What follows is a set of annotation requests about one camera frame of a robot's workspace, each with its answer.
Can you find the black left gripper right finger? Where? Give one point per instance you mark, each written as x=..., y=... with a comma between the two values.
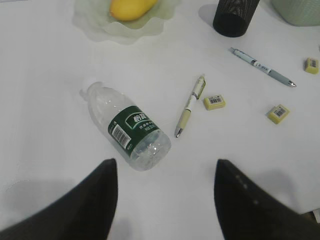
x=246, y=212

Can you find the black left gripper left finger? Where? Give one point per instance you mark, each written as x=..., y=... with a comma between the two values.
x=84, y=213

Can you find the clear water bottle green label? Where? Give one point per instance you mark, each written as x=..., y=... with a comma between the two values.
x=120, y=119

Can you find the yellow mango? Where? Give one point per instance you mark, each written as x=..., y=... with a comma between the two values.
x=129, y=10

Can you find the yellow eraser middle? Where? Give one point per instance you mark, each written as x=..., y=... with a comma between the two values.
x=278, y=113

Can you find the yellow eraser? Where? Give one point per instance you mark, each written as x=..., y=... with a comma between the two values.
x=311, y=65
x=278, y=113
x=214, y=102

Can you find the yellow eraser left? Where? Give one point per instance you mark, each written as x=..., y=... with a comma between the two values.
x=214, y=102

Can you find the blue grey ballpoint pen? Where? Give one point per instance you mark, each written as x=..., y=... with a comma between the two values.
x=265, y=69

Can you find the yellow eraser right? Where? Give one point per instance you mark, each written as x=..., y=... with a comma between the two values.
x=311, y=65

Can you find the pale green glass plate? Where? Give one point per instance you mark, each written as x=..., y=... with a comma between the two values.
x=95, y=21

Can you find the black mesh pen holder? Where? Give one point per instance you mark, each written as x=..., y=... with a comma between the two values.
x=232, y=17

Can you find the green woven plastic basket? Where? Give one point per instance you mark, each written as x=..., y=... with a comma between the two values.
x=301, y=13

